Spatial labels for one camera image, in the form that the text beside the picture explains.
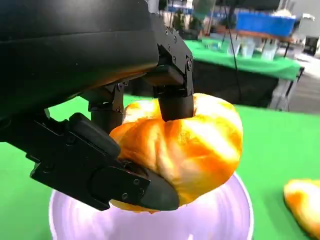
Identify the orange and white bread roll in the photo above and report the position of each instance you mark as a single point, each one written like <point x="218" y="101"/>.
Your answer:
<point x="305" y="200"/>
<point x="200" y="150"/>

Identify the black table skirt cloth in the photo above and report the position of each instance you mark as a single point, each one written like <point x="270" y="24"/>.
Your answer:
<point x="217" y="82"/>

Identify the lilac plate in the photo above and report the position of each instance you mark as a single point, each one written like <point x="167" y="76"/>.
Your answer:
<point x="200" y="220"/>

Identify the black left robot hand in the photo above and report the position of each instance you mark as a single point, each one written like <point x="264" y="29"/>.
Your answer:
<point x="62" y="62"/>

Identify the green background table cloth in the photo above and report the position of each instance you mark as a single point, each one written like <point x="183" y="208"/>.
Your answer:
<point x="250" y="63"/>

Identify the blue plastic bin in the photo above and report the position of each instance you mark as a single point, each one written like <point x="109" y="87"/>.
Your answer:
<point x="265" y="23"/>

